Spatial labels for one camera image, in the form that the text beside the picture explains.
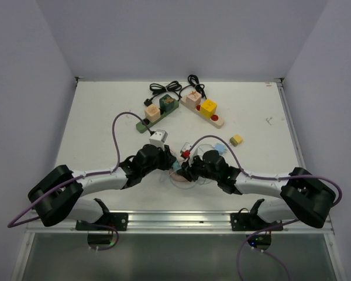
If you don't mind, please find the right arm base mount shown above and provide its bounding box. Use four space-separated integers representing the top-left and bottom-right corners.
230 199 282 231

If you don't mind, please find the light teal charger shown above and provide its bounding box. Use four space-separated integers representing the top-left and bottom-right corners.
172 162 182 173

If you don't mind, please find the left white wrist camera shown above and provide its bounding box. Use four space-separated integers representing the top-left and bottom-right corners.
149 129 168 147

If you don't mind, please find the black cord of green strip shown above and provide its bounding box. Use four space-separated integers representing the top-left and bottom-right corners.
142 81 182 107

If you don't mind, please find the dark green cube adapter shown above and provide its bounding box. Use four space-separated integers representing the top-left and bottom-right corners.
159 94 175 113

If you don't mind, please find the light blue thin cable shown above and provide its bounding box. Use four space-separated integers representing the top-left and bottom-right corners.
159 142 220 191

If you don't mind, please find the aluminium rail frame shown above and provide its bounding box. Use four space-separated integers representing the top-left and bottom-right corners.
25 210 334 234

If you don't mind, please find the light pink cube adapter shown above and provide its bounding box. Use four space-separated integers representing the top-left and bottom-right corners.
186 91 202 108

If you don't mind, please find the pink socket cord with plug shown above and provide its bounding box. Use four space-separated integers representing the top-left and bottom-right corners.
168 148 184 165

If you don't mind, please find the pink round socket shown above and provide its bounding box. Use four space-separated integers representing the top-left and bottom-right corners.
170 172 188 182

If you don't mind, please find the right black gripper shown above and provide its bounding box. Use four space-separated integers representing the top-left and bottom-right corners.
177 154 219 183

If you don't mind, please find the yellow cube adapter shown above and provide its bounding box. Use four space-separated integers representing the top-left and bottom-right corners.
199 99 217 119

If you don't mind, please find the light blue charger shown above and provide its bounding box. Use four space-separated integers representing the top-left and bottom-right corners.
214 143 227 155

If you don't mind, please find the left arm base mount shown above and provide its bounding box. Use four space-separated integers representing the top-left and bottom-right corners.
75 198 128 231

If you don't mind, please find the beige wooden power strip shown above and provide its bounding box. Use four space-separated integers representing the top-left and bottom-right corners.
180 92 225 129

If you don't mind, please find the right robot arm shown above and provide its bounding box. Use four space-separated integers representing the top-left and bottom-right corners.
177 150 336 230

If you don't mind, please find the olive yellow charger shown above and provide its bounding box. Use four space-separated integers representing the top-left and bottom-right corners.
229 135 243 147

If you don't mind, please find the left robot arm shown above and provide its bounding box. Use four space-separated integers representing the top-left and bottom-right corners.
27 144 176 230

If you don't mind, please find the black cord of beige strip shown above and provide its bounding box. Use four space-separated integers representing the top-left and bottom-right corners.
178 74 208 100

